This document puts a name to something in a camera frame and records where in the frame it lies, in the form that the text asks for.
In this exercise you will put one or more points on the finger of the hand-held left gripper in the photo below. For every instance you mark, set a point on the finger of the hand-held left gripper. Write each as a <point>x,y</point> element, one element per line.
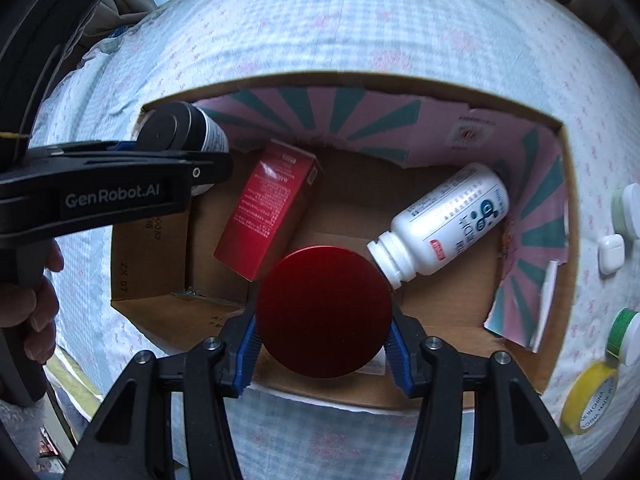
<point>150,165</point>

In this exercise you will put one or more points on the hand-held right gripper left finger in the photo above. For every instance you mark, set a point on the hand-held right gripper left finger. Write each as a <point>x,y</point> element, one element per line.
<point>246,355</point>

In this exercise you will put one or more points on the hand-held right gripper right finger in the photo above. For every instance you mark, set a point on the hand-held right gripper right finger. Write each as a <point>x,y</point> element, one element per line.
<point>400,360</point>

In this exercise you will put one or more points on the black jar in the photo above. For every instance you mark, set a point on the black jar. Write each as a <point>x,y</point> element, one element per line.
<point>180,127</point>

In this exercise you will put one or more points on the cardboard box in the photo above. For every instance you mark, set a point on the cardboard box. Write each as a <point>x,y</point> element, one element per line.
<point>450,305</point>

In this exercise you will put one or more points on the red round tin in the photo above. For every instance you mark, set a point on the red round tin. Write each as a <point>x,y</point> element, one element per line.
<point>324,310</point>

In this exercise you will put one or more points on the person's left hand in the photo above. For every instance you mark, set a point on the person's left hand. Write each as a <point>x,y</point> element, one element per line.
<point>42,320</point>

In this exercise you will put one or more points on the red carton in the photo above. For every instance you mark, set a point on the red carton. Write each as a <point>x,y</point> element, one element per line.
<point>265,210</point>

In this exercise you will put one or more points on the white plastic bottle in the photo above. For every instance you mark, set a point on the white plastic bottle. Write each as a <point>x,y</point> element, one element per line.
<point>445,225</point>

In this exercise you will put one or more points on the brown cloth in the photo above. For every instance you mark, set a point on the brown cloth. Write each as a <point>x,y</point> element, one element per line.
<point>132,0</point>

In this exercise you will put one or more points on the yellow tape roll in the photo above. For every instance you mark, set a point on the yellow tape roll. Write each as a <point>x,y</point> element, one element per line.
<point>580,405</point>

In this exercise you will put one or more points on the green tape roll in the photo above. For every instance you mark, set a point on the green tape roll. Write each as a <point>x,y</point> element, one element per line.
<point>622,335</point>

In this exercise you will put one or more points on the blue checked bedsheet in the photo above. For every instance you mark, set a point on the blue checked bedsheet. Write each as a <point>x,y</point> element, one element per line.
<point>325,25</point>

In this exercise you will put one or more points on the white earbuds case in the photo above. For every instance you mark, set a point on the white earbuds case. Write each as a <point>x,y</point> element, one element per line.
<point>610,255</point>

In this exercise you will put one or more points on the white jar with green band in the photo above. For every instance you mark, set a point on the white jar with green band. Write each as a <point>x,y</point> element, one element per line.
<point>627,210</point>

